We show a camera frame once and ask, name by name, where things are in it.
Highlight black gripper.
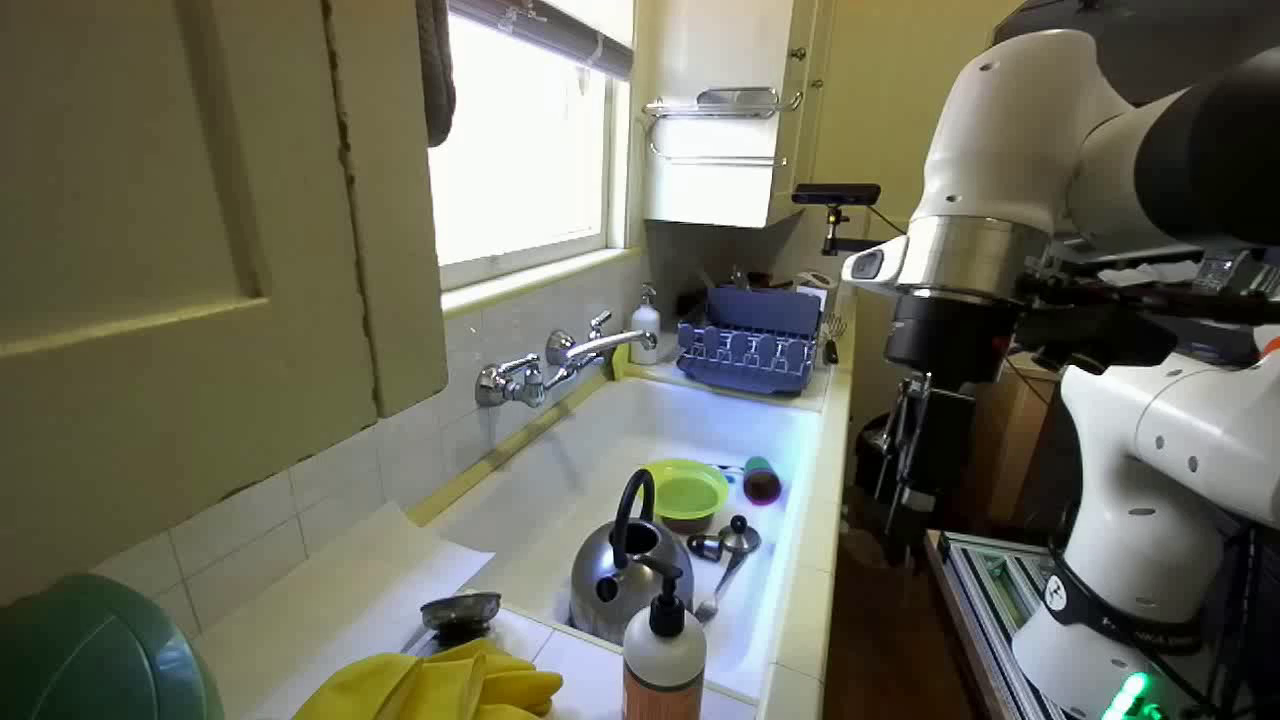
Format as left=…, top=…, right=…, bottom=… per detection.
left=881, top=284, right=1022, bottom=538

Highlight chrome wall tap faucet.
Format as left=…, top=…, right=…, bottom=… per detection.
left=471, top=308, right=664, bottom=413

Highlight brown cardboard box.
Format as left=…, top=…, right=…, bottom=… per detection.
left=964, top=352, right=1066, bottom=538

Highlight green cup with purple cup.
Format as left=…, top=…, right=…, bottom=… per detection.
left=742, top=451, right=791, bottom=511

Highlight dark blue dish rack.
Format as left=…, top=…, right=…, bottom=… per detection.
left=673, top=282, right=834, bottom=402

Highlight white ceramic sink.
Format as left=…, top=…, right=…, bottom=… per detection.
left=436, top=370, right=834, bottom=708

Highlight lime green plastic plate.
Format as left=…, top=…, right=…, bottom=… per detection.
left=635, top=455, right=737, bottom=531

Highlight small white bottle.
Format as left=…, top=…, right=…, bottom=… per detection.
left=629, top=290, right=664, bottom=352

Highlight orange soap pump bottle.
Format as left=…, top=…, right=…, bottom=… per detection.
left=622, top=566, right=714, bottom=720

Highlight small metal strainer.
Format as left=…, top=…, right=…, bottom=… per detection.
left=399, top=589, right=508, bottom=657

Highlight yellow rubber gloves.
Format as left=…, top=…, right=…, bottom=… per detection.
left=291, top=640, right=568, bottom=720

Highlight narrow beige cabinet door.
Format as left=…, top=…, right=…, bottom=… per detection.
left=323, top=0, right=452, bottom=420

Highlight white counter mat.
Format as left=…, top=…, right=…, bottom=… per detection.
left=195, top=502, right=496, bottom=720

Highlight dark hanging cloth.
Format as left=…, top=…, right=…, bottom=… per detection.
left=415, top=0, right=462, bottom=152

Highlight large beige cabinet door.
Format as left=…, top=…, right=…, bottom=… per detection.
left=0, top=0, right=384, bottom=614

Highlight white container with green lid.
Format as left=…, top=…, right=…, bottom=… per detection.
left=0, top=572, right=228, bottom=720

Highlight aluminium frame robot cart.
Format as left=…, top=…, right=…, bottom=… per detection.
left=930, top=527, right=1074, bottom=720

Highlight black cable bundle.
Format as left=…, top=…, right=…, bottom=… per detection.
left=1016, top=236, right=1280, bottom=374

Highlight black camera on stand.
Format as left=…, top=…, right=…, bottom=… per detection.
left=788, top=179, right=888, bottom=259

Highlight steel kettle with black handle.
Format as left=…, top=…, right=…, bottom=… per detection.
left=568, top=470, right=697, bottom=650

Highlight white wall cabinet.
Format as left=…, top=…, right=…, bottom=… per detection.
left=641, top=0, right=806, bottom=234

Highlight window with white frame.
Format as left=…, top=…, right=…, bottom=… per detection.
left=427, top=0, right=635, bottom=293

